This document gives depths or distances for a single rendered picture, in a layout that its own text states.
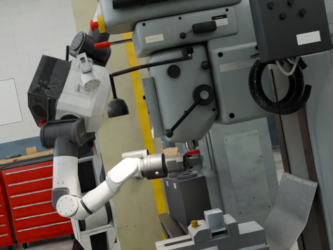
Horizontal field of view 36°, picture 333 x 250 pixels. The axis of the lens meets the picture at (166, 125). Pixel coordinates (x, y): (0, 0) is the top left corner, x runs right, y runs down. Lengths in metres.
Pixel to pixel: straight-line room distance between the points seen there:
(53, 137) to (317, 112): 0.95
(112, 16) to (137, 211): 2.10
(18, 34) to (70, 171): 9.18
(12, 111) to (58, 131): 8.97
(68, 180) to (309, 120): 0.87
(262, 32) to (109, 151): 2.17
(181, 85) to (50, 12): 9.38
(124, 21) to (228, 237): 0.76
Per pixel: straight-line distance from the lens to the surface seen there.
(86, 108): 2.01
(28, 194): 6.42
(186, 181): 2.13
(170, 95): 1.71
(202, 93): 1.69
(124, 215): 3.58
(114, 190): 1.85
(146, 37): 1.69
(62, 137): 1.95
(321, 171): 1.79
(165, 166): 1.82
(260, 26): 1.52
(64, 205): 1.87
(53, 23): 10.97
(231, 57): 1.73
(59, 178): 1.92
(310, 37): 1.56
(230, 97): 1.73
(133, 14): 1.69
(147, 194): 3.57
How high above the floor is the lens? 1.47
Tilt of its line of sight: 3 degrees down
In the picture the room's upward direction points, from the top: 11 degrees counter-clockwise
